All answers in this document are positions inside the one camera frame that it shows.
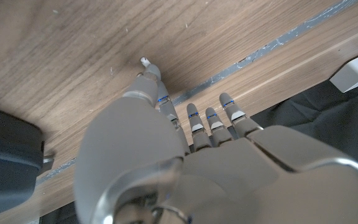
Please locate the white power strip box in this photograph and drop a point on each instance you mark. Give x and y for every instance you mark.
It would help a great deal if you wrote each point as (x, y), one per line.
(357, 73)

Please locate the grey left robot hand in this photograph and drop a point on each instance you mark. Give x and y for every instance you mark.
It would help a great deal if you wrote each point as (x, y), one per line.
(228, 174)

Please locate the white AirPod earbud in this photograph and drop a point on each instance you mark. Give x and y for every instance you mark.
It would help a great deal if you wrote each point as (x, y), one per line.
(145, 61)

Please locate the black zip case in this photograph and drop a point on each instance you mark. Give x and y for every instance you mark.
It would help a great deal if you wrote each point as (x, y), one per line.
(8, 161)

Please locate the grey tape outline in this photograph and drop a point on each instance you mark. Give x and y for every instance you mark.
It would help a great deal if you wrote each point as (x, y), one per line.
(259, 51)

